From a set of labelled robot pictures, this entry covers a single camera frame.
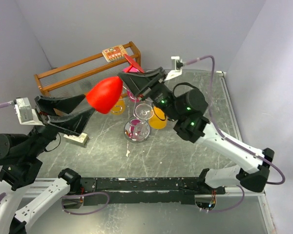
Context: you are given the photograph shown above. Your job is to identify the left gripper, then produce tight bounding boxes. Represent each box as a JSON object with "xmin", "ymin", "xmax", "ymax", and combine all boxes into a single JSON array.
[{"xmin": 26, "ymin": 92, "xmax": 96, "ymax": 156}]

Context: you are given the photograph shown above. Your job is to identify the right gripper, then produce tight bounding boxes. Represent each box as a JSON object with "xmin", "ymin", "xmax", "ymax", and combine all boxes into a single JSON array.
[{"xmin": 117, "ymin": 67, "xmax": 182, "ymax": 122}]

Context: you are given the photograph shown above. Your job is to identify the pink wine glass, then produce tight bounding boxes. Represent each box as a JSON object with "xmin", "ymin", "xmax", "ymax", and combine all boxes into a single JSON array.
[{"xmin": 123, "ymin": 66, "xmax": 139, "ymax": 103}]

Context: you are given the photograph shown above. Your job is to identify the clear wine glass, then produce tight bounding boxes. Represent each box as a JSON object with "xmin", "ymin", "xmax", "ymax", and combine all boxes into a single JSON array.
[{"xmin": 133, "ymin": 103, "xmax": 154, "ymax": 142}]

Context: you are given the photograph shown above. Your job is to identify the red plastic cup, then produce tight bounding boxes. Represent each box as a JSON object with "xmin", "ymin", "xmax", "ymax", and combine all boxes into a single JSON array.
[{"xmin": 85, "ymin": 76, "xmax": 123, "ymax": 114}]

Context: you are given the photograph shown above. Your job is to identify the orange wine glass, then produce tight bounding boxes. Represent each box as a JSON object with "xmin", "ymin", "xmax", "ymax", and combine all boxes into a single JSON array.
[
  {"xmin": 148, "ymin": 107, "xmax": 167, "ymax": 130},
  {"xmin": 110, "ymin": 96, "xmax": 126, "ymax": 115}
]

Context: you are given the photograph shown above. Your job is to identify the orange wine glass front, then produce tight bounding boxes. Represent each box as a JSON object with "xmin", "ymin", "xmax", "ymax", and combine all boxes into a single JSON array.
[{"xmin": 148, "ymin": 107, "xmax": 167, "ymax": 130}]

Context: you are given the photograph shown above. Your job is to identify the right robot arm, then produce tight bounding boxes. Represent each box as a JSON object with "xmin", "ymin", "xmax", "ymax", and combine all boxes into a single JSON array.
[{"xmin": 118, "ymin": 67, "xmax": 274, "ymax": 194}]

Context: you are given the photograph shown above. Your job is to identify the wooden shelf rack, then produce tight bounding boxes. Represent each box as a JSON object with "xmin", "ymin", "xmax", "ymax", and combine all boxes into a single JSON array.
[{"xmin": 34, "ymin": 41, "xmax": 141, "ymax": 98}]

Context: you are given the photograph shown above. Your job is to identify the chrome wine glass rack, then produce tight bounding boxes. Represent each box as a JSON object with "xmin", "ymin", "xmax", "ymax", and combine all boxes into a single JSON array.
[{"xmin": 124, "ymin": 92, "xmax": 154, "ymax": 143}]

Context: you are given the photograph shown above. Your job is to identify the white card box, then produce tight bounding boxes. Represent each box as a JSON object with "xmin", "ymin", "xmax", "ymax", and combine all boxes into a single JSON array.
[{"xmin": 63, "ymin": 133, "xmax": 89, "ymax": 147}]

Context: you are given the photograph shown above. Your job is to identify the orange spiral notebook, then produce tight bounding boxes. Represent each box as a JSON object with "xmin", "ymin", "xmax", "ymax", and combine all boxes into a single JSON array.
[{"xmin": 102, "ymin": 45, "xmax": 127, "ymax": 63}]

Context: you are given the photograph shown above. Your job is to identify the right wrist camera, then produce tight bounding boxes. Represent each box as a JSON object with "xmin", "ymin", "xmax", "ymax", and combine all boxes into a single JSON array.
[{"xmin": 165, "ymin": 56, "xmax": 184, "ymax": 81}]

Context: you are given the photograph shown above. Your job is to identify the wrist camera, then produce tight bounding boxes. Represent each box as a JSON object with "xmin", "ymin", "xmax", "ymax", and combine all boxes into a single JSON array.
[
  {"xmin": 165, "ymin": 56, "xmax": 184, "ymax": 81},
  {"xmin": 14, "ymin": 97, "xmax": 43, "ymax": 126}
]

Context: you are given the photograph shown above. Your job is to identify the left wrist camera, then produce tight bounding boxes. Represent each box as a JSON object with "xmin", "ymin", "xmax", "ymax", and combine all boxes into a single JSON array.
[{"xmin": 14, "ymin": 97, "xmax": 43, "ymax": 126}]

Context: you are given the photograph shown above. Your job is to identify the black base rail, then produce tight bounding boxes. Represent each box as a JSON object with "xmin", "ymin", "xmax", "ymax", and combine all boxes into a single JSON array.
[{"xmin": 68, "ymin": 177, "xmax": 225, "ymax": 206}]

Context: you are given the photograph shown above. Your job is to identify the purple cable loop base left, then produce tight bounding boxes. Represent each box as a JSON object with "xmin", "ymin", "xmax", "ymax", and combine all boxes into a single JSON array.
[{"xmin": 62, "ymin": 191, "xmax": 110, "ymax": 215}]

